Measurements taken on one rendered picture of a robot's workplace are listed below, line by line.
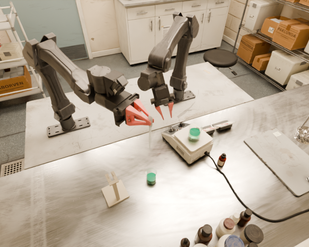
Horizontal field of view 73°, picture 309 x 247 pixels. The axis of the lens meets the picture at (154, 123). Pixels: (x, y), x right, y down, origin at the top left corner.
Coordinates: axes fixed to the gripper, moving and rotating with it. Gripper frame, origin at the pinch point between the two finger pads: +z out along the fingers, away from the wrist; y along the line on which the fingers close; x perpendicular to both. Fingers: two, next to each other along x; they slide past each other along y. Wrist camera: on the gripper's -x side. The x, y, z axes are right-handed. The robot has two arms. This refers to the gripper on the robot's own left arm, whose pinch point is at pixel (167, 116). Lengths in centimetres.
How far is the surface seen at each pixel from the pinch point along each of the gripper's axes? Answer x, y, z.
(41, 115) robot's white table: 20, -62, -12
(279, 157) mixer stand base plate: -10, 41, 27
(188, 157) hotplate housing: -12.7, 3.8, 14.9
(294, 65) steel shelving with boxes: 154, 164, 28
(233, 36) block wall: 305, 162, -19
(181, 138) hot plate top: -8.3, 3.3, 8.0
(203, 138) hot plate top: -9.0, 12.0, 10.5
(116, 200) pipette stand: -23.6, -26.1, 18.0
